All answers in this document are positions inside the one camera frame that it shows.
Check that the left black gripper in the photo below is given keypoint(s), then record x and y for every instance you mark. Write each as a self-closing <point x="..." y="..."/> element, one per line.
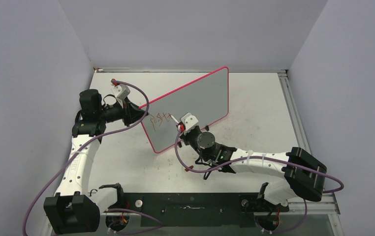
<point x="127" y="107"/>

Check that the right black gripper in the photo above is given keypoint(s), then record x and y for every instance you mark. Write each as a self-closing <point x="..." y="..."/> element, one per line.
<point x="185" y="137"/>

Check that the red marker cap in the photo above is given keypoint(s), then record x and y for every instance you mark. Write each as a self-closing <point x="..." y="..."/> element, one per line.
<point x="188" y="168"/>

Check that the pink framed whiteboard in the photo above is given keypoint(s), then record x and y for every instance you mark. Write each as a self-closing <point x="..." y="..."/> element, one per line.
<point x="207" y="98"/>

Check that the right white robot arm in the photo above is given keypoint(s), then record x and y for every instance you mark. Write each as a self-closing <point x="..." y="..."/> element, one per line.
<point x="298" y="173"/>

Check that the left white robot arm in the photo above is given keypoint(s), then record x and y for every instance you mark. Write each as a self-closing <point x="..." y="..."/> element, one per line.
<point x="71" y="210"/>

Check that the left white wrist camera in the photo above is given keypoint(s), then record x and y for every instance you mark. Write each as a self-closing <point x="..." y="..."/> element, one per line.
<point x="120" y="92"/>

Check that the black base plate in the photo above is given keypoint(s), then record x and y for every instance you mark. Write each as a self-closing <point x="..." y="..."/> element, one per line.
<point x="198" y="209"/>

